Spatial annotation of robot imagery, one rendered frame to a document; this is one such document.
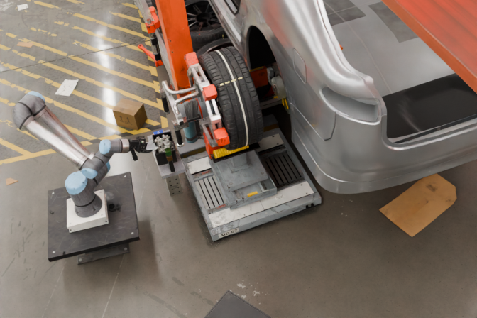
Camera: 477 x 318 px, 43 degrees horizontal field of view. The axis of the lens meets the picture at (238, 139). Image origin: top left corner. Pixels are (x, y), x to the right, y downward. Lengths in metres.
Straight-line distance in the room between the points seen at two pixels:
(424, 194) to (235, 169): 1.37
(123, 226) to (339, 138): 1.70
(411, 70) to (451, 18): 3.21
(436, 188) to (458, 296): 0.86
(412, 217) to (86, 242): 2.23
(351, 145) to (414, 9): 2.28
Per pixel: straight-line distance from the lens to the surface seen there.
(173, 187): 4.55
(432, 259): 4.25
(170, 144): 4.17
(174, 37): 4.08
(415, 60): 4.12
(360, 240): 4.27
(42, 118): 4.05
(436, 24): 0.86
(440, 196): 4.57
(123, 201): 4.28
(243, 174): 4.36
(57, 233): 4.26
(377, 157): 3.19
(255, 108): 3.72
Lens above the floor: 3.48
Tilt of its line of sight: 45 degrees down
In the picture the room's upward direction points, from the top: 8 degrees counter-clockwise
